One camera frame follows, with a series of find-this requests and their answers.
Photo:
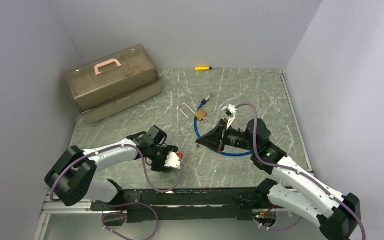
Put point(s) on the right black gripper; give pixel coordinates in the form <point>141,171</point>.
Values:
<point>214,140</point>

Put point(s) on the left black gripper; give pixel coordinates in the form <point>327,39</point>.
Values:
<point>160,167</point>

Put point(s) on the brass padlock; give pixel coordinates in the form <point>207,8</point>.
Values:
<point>200,114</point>

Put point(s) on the blue cable lock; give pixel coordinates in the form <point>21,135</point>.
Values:
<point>206,99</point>

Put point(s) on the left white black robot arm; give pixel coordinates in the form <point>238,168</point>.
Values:
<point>72,178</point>

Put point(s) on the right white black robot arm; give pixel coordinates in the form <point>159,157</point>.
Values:
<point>335,214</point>

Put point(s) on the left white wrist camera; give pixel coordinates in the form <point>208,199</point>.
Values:
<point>174,160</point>

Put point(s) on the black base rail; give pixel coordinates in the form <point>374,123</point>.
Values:
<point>139,205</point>

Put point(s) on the yellow handled screwdriver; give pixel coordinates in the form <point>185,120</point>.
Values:
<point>203,68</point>

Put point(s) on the translucent brown toolbox pink handle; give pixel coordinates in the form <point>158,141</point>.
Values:
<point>114,83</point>

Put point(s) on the aluminium frame rail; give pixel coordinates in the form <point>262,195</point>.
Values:
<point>256,93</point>

